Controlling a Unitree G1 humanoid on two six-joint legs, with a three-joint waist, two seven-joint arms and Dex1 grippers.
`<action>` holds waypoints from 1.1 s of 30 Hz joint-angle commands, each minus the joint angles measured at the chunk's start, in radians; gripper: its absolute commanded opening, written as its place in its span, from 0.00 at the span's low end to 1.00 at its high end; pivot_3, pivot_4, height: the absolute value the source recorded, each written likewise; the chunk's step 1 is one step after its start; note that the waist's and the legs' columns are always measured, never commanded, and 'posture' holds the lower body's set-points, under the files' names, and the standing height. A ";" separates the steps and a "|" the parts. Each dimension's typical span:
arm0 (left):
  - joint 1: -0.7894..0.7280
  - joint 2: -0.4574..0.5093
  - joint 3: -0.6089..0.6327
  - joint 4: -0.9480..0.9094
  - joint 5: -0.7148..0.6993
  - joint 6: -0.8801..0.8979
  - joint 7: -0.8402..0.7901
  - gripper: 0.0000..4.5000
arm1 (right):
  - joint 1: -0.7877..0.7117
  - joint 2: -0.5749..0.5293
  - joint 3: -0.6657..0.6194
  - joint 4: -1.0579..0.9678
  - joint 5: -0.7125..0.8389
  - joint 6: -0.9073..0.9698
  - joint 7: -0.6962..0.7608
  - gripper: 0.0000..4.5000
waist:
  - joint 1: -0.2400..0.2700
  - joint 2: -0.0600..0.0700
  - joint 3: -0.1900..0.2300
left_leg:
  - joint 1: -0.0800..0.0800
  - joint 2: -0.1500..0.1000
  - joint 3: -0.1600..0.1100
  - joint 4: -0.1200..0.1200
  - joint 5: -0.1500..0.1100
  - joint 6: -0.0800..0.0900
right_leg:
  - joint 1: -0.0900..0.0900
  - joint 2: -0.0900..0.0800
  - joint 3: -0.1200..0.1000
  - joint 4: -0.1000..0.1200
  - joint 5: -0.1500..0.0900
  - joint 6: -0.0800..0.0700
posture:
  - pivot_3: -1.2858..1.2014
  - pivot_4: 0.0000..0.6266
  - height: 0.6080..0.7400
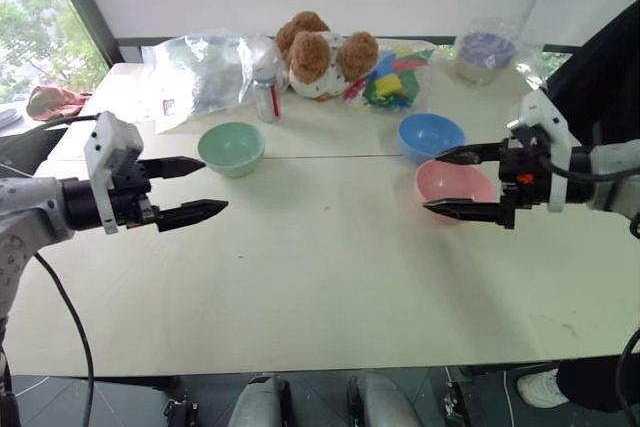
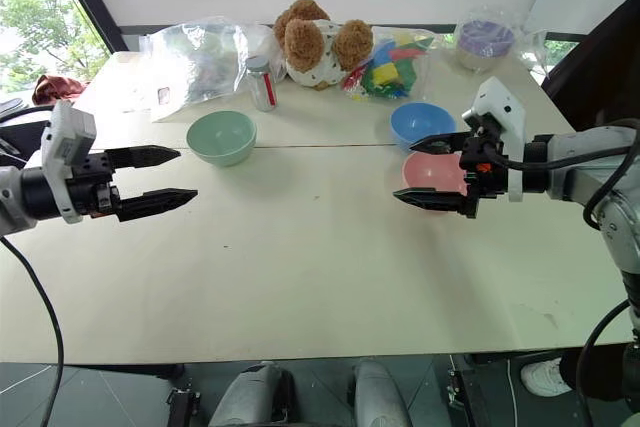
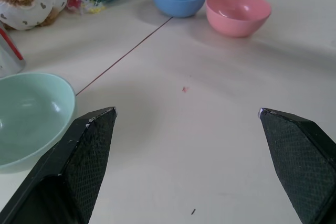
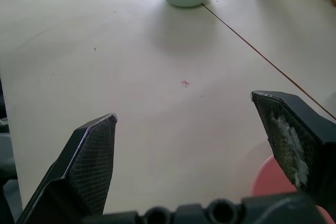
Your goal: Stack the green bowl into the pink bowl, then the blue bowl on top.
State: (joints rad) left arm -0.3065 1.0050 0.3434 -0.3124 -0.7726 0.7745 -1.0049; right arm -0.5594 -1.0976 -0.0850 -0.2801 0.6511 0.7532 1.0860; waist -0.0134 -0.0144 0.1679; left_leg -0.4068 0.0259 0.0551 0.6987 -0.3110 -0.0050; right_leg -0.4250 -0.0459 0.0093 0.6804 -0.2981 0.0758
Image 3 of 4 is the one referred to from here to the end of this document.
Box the brown plush toy white shirt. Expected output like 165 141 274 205
0 0 78 31

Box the pink plastic bowl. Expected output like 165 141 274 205
205 0 272 38

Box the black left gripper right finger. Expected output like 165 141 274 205
258 108 336 224

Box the silver can with red stripe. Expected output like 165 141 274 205
0 22 27 79

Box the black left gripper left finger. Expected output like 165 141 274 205
0 106 117 224

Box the light green plastic bowl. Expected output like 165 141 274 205
0 72 77 174

